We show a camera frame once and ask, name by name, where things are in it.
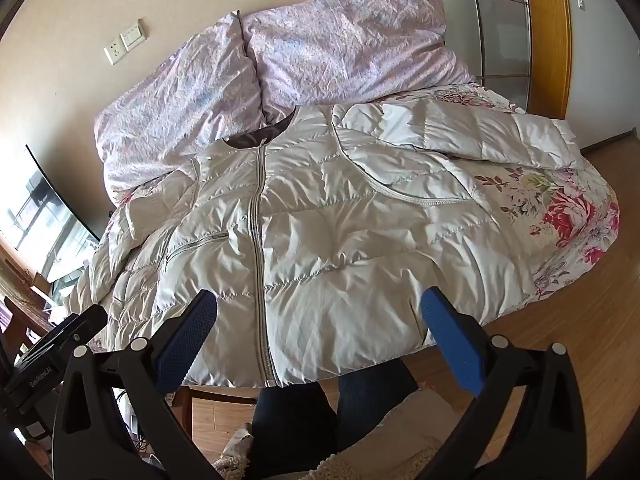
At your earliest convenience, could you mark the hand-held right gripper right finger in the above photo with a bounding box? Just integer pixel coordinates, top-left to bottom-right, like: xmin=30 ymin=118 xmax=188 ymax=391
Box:
xmin=420 ymin=286 xmax=587 ymax=480

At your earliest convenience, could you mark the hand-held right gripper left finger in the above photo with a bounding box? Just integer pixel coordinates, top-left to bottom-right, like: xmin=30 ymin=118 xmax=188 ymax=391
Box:
xmin=51 ymin=288 xmax=221 ymax=480

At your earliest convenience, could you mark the white puffer jacket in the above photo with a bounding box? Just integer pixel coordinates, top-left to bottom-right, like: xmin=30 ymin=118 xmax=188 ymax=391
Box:
xmin=65 ymin=97 xmax=586 ymax=391

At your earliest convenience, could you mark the wooden desk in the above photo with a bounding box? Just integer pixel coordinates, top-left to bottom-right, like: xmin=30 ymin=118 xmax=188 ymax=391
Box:
xmin=0 ymin=240 xmax=68 ymax=361

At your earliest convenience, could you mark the person's right leg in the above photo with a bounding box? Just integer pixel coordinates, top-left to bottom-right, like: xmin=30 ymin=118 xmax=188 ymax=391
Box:
xmin=336 ymin=360 xmax=421 ymax=461

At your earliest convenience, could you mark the person's leg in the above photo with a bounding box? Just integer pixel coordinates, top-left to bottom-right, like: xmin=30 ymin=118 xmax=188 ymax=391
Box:
xmin=336 ymin=360 xmax=421 ymax=461
xmin=249 ymin=382 xmax=337 ymax=480

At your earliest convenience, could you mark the beige fluffy slipper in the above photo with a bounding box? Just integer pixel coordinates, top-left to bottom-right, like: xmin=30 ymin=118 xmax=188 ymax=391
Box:
xmin=214 ymin=422 xmax=257 ymax=480

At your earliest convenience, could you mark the person's left leg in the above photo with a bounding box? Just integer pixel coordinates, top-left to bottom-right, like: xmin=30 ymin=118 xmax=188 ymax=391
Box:
xmin=249 ymin=382 xmax=337 ymax=480

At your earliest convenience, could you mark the flat screen television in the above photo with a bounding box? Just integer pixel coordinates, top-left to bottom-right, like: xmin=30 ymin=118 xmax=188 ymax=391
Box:
xmin=0 ymin=145 xmax=101 ymax=281

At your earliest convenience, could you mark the bed with floral sheet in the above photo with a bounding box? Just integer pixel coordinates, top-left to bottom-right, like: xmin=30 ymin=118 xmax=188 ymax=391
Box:
xmin=430 ymin=82 xmax=621 ymax=326

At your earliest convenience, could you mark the frosted glass sliding door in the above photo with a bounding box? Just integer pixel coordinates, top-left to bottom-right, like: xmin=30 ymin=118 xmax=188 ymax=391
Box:
xmin=412 ymin=0 xmax=531 ymax=81

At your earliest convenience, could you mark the pink crinkled pillow, left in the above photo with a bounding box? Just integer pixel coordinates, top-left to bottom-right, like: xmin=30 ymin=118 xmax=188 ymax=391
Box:
xmin=94 ymin=0 xmax=476 ymax=208

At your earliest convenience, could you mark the wooden sliding glass door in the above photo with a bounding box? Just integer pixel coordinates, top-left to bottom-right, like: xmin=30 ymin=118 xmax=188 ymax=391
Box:
xmin=295 ymin=0 xmax=573 ymax=121

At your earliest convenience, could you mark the wooden furniture frame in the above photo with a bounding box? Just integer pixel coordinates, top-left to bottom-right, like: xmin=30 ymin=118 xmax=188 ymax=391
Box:
xmin=172 ymin=384 xmax=261 ymax=428

